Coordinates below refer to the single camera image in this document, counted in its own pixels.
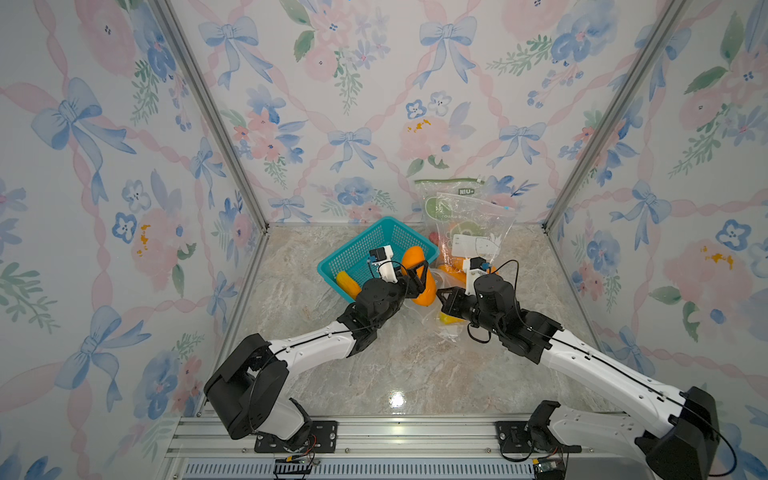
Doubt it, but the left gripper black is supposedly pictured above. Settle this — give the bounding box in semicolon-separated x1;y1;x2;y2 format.
371;261;426;332

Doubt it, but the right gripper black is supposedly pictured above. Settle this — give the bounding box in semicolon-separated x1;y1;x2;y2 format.
435;284;503;338

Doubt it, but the orange mango top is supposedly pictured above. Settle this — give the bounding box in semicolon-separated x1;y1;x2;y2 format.
438;257;466;284

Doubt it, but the small yellow mango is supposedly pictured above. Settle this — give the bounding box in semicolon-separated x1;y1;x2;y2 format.
336;271;362;300

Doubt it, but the clear plastic bag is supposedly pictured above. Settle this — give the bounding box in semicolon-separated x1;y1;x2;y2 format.
437;197;517;266
406;269;469;343

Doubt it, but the clear zip-top bag green print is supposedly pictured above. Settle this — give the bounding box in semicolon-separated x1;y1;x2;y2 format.
414;178;485;245

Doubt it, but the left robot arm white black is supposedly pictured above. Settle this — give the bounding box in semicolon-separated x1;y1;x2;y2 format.
204;260;430;450

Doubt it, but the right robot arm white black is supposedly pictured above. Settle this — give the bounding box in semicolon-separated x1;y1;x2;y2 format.
437;274;721;479

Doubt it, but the teal plastic mesh basket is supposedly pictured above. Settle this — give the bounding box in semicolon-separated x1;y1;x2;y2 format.
317;217;439;303

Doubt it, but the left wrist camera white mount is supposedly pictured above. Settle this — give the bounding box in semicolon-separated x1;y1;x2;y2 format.
368;245;397;283

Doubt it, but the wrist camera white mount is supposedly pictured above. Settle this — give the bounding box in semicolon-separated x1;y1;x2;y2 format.
368;245;397;283
462;257;490;296

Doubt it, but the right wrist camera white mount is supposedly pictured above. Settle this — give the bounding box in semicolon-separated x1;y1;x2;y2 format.
462;257;490;296

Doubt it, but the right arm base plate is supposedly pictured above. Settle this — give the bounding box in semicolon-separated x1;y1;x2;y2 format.
494;420;582;455

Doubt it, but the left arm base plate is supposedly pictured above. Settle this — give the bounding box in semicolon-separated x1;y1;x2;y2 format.
254;420;339;455

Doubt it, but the aluminium front rail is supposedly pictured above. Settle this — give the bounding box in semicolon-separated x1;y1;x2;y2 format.
155;413;679;480

